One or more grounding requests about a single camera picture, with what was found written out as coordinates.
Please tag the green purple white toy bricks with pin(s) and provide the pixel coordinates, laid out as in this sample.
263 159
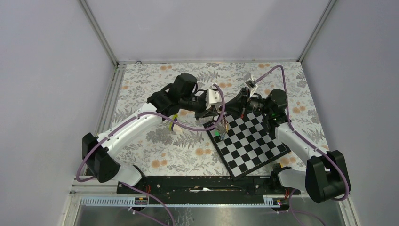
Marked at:
173 126

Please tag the metal keyring disc with rings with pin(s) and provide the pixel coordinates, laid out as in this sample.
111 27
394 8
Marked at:
223 126

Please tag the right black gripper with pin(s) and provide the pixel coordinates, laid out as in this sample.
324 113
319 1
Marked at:
240 104

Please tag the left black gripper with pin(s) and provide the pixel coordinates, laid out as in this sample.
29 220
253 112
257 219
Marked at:
211 112

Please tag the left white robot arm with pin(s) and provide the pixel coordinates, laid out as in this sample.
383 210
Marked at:
99 152

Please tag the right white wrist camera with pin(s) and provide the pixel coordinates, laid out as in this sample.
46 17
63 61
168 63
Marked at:
251 84

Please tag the black white chessboard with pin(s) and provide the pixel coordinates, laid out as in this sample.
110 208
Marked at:
247 146

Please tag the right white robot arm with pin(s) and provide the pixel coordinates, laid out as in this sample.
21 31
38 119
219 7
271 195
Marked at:
326 176

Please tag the white slotted cable duct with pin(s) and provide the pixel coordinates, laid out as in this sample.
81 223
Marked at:
142 201

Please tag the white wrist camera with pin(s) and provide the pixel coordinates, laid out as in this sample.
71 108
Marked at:
213 98
251 84

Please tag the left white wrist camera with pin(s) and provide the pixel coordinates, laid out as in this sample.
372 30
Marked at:
213 98

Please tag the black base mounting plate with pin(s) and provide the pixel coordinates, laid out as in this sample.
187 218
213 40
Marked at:
184 187

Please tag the floral patterned table mat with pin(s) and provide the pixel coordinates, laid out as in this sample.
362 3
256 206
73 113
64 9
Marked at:
162 152

